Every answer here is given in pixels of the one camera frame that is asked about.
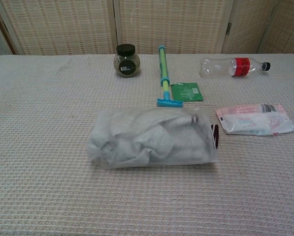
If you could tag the beige woven table covering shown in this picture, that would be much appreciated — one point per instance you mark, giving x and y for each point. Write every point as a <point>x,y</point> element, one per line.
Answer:
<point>50,123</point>

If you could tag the glass jar with black lid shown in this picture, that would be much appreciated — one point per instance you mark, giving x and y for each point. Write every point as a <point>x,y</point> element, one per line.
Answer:
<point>126,61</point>

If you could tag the white garment with striped cuff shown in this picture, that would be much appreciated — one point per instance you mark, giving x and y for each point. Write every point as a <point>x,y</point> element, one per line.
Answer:
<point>159,137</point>

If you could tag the translucent plastic zip bag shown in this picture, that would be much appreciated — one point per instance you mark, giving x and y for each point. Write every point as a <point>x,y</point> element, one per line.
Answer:
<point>127,157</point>

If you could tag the green and blue water pump toy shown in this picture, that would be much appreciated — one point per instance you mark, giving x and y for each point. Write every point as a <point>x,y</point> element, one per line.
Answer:
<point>163,71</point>

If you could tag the empty clear bottle red label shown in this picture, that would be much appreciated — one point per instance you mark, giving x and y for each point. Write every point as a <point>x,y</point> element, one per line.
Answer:
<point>225,67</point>

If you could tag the green foil sachet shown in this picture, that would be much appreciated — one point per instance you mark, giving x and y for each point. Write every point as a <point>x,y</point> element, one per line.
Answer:
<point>187,91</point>

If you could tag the pink and white plastic packet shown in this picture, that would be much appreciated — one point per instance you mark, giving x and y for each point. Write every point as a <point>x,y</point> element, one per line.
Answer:
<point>255,120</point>

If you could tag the woven folding screen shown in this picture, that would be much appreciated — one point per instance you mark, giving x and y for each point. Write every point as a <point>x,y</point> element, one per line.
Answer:
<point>161,24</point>

